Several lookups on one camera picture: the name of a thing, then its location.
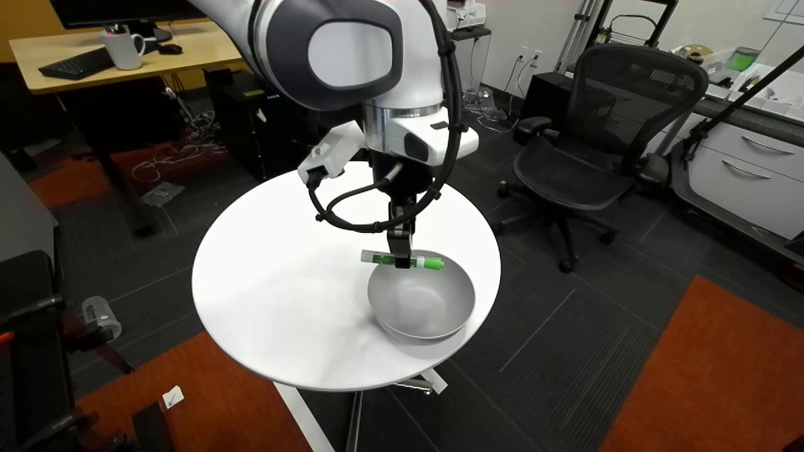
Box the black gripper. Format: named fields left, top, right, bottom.
left=371, top=158, right=426, bottom=272

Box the green marker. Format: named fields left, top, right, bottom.
left=358, top=247, right=446, bottom=274

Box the grey bowl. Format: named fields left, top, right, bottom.
left=364, top=254, right=478, bottom=345

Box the black computer tower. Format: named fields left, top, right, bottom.
left=204, top=67, right=337, bottom=183

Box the black mesh office chair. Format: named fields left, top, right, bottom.
left=491, top=43, right=712, bottom=274

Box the black floor box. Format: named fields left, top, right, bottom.
left=524, top=72, right=588, bottom=129

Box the white table base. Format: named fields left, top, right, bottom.
left=270, top=368, right=449, bottom=452

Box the light wood desk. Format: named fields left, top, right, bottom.
left=6, top=16, right=246, bottom=242

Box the small white paper piece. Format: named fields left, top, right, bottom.
left=157, top=385, right=186, bottom=412

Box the white mug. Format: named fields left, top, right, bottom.
left=99, top=24, right=151, bottom=73

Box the white drawer cabinet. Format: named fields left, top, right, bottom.
left=668, top=90, right=804, bottom=247

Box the black monitor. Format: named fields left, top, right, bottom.
left=48, top=0, right=204, bottom=34

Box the black keyboard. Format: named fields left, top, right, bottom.
left=34, top=46, right=121, bottom=84

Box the black diagonal pole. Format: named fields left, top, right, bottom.
left=680, top=46, right=804, bottom=161

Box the green box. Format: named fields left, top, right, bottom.
left=726, top=46, right=764, bottom=73

